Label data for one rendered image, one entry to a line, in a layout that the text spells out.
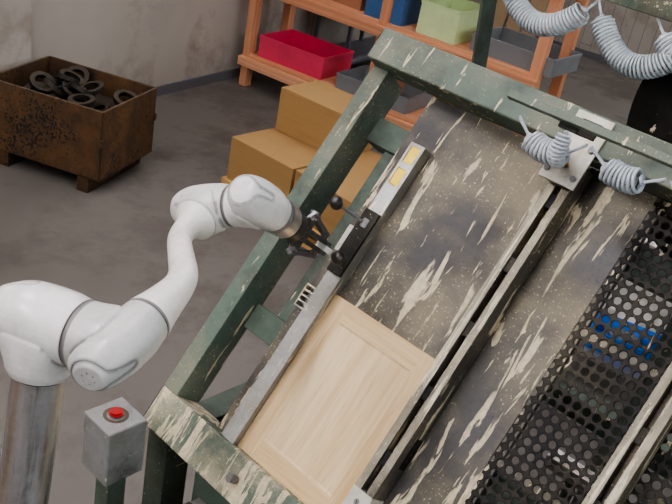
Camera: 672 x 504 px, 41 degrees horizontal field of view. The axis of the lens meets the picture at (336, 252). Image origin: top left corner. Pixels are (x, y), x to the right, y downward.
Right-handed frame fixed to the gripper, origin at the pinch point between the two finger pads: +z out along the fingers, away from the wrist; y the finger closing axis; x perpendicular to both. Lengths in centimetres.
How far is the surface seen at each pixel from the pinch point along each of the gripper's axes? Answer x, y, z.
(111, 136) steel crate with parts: -296, 6, 174
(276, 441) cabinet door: 10, 50, 14
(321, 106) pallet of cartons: -224, -81, 237
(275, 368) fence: -0.8, 34.1, 11.6
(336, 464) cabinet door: 29, 44, 14
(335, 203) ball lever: -5.8, -11.6, 0.1
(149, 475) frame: -26, 84, 25
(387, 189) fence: -2.1, -23.1, 11.7
